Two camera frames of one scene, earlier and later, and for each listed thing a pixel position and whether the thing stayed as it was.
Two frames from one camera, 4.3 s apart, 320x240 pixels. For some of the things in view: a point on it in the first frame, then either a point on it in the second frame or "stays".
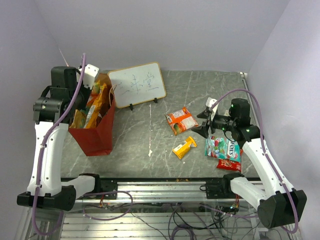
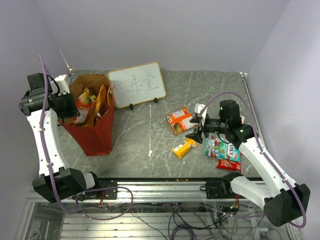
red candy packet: (229, 164) stays
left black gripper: (87, 91) → (72, 112)
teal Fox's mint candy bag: (222, 148) stays
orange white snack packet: (181, 120) stays
